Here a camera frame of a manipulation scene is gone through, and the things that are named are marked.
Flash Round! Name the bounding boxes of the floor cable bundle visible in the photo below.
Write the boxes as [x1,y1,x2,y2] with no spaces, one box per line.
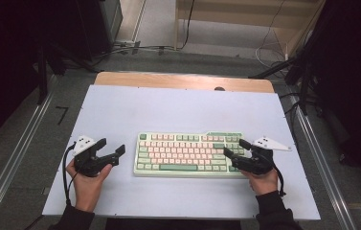
[93,39,176,63]

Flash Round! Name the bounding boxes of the dark curtain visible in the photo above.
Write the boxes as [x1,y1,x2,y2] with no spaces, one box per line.
[0,0,47,152]
[308,0,361,193]

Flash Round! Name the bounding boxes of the metal floor rail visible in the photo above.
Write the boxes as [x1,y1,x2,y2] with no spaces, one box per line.
[0,91,56,230]
[289,95,358,230]

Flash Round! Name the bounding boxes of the white board sheet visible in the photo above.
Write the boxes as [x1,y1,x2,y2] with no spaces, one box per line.
[41,84,322,221]

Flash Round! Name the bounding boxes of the person's left hand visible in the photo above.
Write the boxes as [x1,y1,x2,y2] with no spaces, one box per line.
[65,158,114,213]

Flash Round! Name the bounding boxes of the black tripod leg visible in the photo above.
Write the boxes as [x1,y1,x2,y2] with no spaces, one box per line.
[248,57,298,80]

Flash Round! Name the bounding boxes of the black cabinet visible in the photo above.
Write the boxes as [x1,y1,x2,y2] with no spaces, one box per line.
[74,0,124,62]

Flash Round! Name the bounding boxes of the person's right hand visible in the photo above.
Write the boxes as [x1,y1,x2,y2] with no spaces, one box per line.
[239,168,281,196]

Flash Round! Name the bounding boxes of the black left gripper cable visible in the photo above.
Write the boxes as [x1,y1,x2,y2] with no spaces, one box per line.
[61,141,79,206]

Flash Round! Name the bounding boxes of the green and pink keyboard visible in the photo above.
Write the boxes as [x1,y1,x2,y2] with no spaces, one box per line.
[132,130,251,178]

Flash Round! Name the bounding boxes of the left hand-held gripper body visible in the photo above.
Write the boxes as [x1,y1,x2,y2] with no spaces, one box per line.
[72,135,113,178]

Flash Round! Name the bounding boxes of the black hanging cable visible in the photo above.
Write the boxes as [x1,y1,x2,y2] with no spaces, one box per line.
[177,0,196,51]

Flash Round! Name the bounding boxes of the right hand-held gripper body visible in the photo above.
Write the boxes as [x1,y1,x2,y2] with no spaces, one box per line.
[236,135,293,176]

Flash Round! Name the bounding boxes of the black upright stand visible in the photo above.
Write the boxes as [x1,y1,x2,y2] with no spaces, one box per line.
[36,44,50,105]

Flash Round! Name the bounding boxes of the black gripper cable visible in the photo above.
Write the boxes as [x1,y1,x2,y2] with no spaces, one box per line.
[271,163,287,197]
[61,141,79,206]

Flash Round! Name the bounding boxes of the light wooden shelf unit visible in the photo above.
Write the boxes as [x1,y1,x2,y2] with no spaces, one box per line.
[173,0,327,59]

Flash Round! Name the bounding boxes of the white coiled cable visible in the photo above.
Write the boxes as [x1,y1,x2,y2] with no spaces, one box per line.
[255,40,289,70]

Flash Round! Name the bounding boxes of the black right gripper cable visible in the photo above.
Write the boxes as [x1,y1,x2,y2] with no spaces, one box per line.
[271,163,287,197]

